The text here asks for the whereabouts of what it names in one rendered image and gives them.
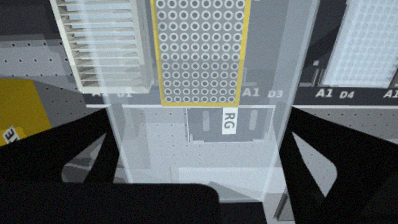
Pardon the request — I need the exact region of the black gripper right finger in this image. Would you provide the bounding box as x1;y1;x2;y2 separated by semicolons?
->
279;106;398;224

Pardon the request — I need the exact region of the white well plate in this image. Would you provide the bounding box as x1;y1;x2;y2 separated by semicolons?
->
322;0;398;88

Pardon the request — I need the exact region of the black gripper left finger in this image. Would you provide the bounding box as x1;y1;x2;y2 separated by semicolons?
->
0;107;120;183

